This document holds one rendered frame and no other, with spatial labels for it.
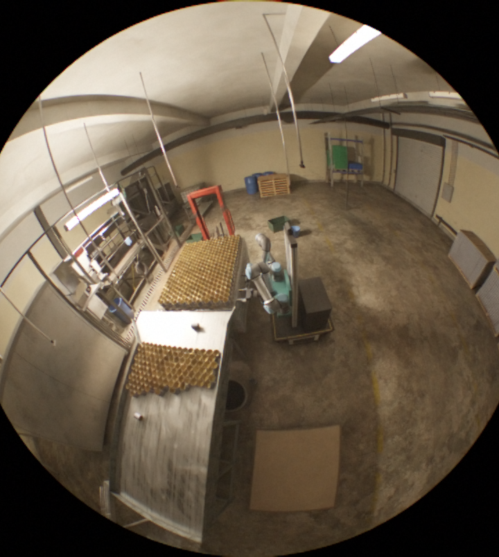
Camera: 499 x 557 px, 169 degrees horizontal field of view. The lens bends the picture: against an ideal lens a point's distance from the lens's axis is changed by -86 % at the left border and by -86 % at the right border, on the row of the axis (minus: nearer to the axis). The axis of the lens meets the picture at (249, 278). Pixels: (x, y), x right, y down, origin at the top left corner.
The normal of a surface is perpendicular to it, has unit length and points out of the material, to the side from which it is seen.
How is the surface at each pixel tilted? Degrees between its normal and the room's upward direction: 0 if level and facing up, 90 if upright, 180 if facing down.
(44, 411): 90
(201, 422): 0
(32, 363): 90
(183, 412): 0
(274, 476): 0
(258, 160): 90
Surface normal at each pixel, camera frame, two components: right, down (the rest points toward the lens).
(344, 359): -0.20, -0.69
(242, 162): -0.07, 0.72
